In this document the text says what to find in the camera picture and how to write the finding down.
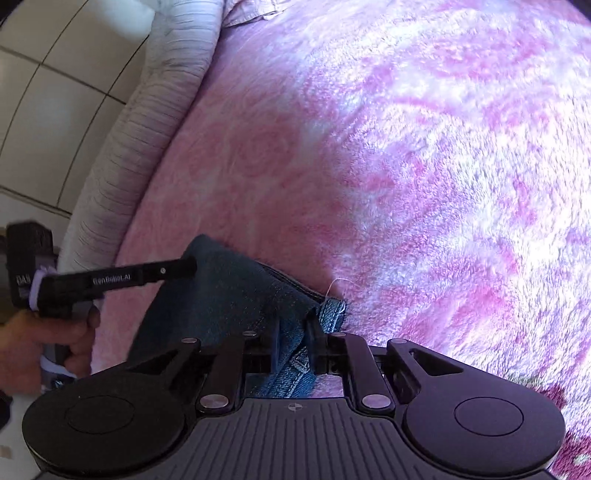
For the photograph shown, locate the person's left hand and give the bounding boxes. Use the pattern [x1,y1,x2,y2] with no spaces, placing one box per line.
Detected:
[0,305,102,397]

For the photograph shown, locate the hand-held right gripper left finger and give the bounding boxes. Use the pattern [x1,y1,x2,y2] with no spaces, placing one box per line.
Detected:
[122,322,283,415]

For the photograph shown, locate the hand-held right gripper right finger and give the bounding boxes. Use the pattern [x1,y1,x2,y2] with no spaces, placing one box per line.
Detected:
[305,319,466,412]

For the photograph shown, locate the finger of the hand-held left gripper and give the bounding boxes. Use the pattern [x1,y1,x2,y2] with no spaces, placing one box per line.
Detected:
[141,257,198,286]

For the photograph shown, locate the grey ribbed bed sheet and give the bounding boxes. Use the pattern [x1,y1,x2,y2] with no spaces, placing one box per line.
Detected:
[58,0,232,278]

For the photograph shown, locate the pink fluffy blanket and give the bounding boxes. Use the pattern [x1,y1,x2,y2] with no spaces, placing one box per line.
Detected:
[88,0,591,480]

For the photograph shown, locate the dark blue denim jeans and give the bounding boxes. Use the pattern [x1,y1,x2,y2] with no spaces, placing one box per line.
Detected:
[127,234,349,400]

